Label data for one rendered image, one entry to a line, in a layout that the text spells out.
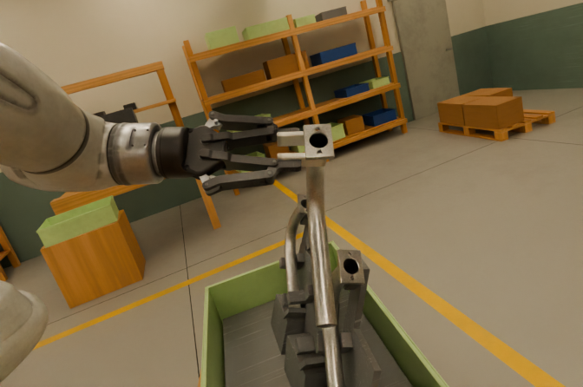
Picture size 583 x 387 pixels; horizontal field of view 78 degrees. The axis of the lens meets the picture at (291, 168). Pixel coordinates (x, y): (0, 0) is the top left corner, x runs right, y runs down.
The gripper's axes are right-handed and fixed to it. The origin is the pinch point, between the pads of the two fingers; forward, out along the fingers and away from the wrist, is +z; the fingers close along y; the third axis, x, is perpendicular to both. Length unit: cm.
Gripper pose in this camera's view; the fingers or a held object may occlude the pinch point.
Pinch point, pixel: (301, 148)
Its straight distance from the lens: 53.3
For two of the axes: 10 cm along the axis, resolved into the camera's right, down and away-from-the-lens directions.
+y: -0.4, -8.8, 4.7
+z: 10.0, -0.3, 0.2
